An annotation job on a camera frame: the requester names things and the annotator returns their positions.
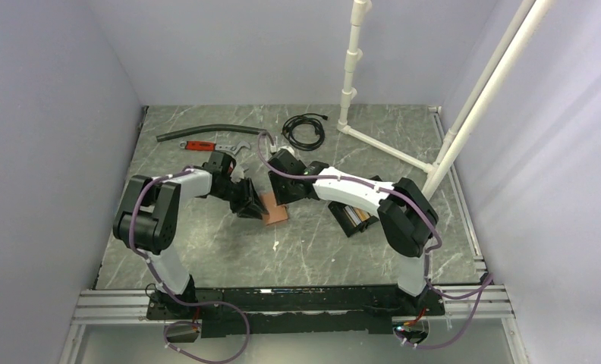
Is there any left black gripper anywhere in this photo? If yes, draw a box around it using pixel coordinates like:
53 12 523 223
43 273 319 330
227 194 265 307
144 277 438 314
213 177 268 220

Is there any brown leather card holder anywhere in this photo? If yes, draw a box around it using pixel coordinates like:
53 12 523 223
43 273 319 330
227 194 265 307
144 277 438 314
260 192 289 226

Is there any black card box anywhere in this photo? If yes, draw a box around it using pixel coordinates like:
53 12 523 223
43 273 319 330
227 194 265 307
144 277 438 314
325 180 379 237

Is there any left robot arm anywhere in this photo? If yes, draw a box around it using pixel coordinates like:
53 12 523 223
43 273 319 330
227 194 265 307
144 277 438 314
112 152 268 319

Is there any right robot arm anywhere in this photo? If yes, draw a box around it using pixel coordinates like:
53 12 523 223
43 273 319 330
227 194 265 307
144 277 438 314
259 149 442 315

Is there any white card stack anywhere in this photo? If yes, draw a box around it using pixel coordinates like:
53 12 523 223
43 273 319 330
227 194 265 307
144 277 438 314
344 206 362 227

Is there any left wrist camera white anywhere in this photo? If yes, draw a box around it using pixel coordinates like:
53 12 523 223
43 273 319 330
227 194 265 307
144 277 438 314
230 164 248 183

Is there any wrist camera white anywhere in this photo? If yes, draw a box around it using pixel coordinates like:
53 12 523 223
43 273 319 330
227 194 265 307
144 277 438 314
230 164 248 183
278 146 296 156

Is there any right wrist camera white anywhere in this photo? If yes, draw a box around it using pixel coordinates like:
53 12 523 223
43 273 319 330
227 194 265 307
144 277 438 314
278 146 296 156

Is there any coiled black cable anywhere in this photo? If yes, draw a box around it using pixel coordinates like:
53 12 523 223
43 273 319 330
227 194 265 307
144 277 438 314
281 113 329 152

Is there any red handled adjustable wrench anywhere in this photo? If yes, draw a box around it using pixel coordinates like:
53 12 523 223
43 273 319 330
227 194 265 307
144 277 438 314
179 140 251 155

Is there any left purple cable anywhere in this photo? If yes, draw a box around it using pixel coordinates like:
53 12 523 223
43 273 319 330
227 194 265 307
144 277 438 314
128 168 251 364

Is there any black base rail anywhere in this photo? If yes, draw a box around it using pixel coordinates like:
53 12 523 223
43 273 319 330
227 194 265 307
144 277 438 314
148 284 444 338

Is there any black rubber hose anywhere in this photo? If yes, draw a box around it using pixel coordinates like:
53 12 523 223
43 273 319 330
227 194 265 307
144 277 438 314
156 123 267 143

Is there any aluminium extrusion frame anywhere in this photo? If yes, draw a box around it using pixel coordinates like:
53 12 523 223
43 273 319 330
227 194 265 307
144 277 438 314
59 285 530 363

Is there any white pvc pipe frame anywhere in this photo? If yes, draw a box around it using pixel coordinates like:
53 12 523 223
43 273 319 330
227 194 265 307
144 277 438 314
336 1 551 196

